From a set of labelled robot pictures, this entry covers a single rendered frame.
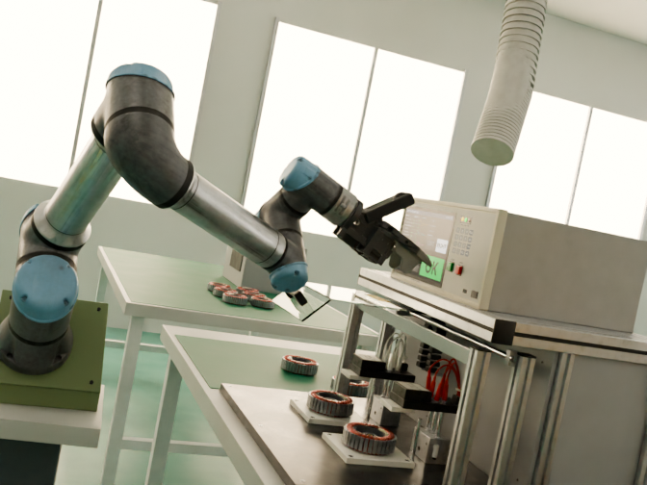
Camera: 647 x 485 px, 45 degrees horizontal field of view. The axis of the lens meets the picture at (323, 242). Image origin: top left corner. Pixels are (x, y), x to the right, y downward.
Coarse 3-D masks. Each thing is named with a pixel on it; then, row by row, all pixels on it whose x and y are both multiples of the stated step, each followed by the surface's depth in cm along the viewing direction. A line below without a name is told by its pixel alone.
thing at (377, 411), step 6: (378, 396) 193; (378, 402) 190; (372, 408) 193; (378, 408) 190; (384, 408) 188; (372, 414) 193; (378, 414) 189; (384, 414) 188; (390, 414) 188; (396, 414) 189; (378, 420) 189; (384, 420) 188; (390, 420) 189; (396, 420) 189
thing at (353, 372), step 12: (360, 360) 186; (372, 360) 186; (348, 372) 187; (360, 372) 185; (372, 372) 186; (384, 372) 187; (396, 372) 189; (408, 372) 192; (384, 384) 194; (384, 396) 194
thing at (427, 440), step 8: (424, 432) 169; (424, 440) 167; (432, 440) 165; (440, 440) 166; (448, 440) 166; (416, 448) 170; (424, 448) 167; (432, 448) 165; (440, 448) 166; (448, 448) 167; (424, 456) 166; (440, 456) 166
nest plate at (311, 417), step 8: (296, 400) 191; (304, 400) 192; (296, 408) 187; (304, 408) 185; (304, 416) 181; (312, 416) 180; (320, 416) 181; (328, 416) 183; (352, 416) 187; (328, 424) 179; (336, 424) 180; (344, 424) 181
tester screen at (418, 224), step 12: (408, 216) 194; (420, 216) 188; (432, 216) 182; (444, 216) 177; (408, 228) 193; (420, 228) 187; (432, 228) 181; (444, 228) 176; (420, 240) 186; (432, 252) 179; (420, 276) 183
